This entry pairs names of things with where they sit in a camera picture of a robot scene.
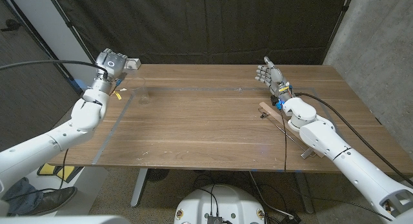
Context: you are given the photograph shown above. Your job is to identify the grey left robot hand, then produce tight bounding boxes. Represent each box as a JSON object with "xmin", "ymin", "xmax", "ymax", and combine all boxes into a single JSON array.
[{"xmin": 90, "ymin": 48, "xmax": 130, "ymax": 94}]

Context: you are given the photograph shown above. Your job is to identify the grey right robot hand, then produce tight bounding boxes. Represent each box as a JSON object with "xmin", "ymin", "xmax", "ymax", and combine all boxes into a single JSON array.
[{"xmin": 254, "ymin": 56, "xmax": 293, "ymax": 104}]

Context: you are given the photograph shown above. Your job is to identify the white power strip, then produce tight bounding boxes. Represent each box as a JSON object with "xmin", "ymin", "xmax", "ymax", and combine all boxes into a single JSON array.
[{"xmin": 124, "ymin": 58, "xmax": 142, "ymax": 70}]

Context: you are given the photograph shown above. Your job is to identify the wooden bar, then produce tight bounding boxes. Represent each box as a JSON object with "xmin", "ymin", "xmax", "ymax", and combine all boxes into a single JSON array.
[{"xmin": 259, "ymin": 101, "xmax": 326, "ymax": 159}]

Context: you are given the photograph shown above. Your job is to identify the clear drinking glass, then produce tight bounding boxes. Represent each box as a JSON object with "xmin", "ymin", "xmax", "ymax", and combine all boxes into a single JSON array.
[{"xmin": 126, "ymin": 77, "xmax": 151, "ymax": 106}]

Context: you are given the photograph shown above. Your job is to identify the black backdrop stand pole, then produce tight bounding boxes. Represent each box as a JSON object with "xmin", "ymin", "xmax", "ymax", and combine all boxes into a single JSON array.
[
  {"xmin": 322, "ymin": 0, "xmax": 356, "ymax": 65},
  {"xmin": 45, "ymin": 0, "xmax": 108, "ymax": 82}
]

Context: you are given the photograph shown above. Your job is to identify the black backdrop curtain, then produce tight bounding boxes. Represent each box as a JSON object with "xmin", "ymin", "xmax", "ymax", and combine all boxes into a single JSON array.
[{"xmin": 48, "ymin": 0, "xmax": 351, "ymax": 79}]

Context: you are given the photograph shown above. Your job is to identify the dark wooden door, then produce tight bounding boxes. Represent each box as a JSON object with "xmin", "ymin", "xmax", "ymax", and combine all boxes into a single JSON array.
[{"xmin": 0, "ymin": 0, "xmax": 81, "ymax": 168}]

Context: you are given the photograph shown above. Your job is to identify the yellow black foot pedal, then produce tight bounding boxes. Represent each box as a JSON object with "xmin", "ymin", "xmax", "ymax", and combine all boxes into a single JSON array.
[
  {"xmin": 55, "ymin": 165, "xmax": 84, "ymax": 183},
  {"xmin": 36, "ymin": 161, "xmax": 59, "ymax": 177}
]

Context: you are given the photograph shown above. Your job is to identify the grey table leg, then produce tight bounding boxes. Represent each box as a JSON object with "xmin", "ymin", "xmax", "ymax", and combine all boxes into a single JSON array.
[{"xmin": 294, "ymin": 172, "xmax": 316, "ymax": 214}]

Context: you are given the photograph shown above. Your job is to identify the round black floor fan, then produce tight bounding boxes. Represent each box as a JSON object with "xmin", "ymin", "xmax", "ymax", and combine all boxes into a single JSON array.
[{"xmin": 146, "ymin": 168, "xmax": 170, "ymax": 183}]

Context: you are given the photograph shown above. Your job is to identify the white table leg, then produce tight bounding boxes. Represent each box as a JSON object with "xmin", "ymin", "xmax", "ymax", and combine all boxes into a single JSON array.
[{"xmin": 130, "ymin": 168, "xmax": 148, "ymax": 208}]

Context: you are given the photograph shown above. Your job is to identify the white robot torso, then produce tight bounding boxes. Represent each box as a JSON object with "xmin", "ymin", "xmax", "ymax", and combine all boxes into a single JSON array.
[{"xmin": 174, "ymin": 184, "xmax": 266, "ymax": 224}]

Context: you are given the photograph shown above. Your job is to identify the black floor plug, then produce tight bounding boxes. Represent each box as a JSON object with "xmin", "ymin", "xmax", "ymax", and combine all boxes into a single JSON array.
[{"xmin": 282, "ymin": 212, "xmax": 303, "ymax": 224}]

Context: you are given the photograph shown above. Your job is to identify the dark leather shoe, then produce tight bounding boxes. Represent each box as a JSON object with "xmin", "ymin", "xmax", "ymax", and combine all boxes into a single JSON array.
[{"xmin": 23, "ymin": 186, "xmax": 78, "ymax": 217}]

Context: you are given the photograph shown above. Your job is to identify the person's blue jeans leg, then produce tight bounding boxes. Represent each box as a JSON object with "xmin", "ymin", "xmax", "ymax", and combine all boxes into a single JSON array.
[{"xmin": 1, "ymin": 177, "xmax": 45, "ymax": 216}]

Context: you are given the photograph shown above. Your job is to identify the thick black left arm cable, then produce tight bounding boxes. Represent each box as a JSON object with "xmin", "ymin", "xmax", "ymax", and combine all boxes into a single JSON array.
[{"xmin": 0, "ymin": 59, "xmax": 109, "ymax": 80}]

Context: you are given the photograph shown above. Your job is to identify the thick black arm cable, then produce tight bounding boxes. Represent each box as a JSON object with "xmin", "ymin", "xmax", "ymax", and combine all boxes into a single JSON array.
[
  {"xmin": 0, "ymin": 59, "xmax": 109, "ymax": 80},
  {"xmin": 295, "ymin": 92, "xmax": 413, "ymax": 187}
]

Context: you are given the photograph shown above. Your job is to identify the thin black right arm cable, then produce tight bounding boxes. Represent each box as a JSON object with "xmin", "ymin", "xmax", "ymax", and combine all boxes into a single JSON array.
[{"xmin": 280, "ymin": 110, "xmax": 394, "ymax": 222}]

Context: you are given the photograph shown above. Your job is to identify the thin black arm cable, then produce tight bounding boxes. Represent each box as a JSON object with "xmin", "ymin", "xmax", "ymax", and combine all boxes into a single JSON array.
[
  {"xmin": 5, "ymin": 148, "xmax": 69, "ymax": 202},
  {"xmin": 280, "ymin": 110, "xmax": 394, "ymax": 222}
]

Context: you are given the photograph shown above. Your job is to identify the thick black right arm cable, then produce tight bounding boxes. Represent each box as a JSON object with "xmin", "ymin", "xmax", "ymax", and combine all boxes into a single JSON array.
[{"xmin": 295, "ymin": 92, "xmax": 413, "ymax": 187}]

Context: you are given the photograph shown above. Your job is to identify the black door handle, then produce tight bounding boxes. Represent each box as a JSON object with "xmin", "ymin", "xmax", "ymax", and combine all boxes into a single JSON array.
[{"xmin": 0, "ymin": 19, "xmax": 22, "ymax": 33}]

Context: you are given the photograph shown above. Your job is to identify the black floor cable bundle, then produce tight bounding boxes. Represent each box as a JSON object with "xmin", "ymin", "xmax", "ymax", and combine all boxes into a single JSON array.
[{"xmin": 192, "ymin": 170, "xmax": 303, "ymax": 224}]

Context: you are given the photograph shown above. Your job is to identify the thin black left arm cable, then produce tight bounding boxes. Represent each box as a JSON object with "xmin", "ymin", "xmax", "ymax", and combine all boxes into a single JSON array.
[{"xmin": 5, "ymin": 148, "xmax": 69, "ymax": 202}]

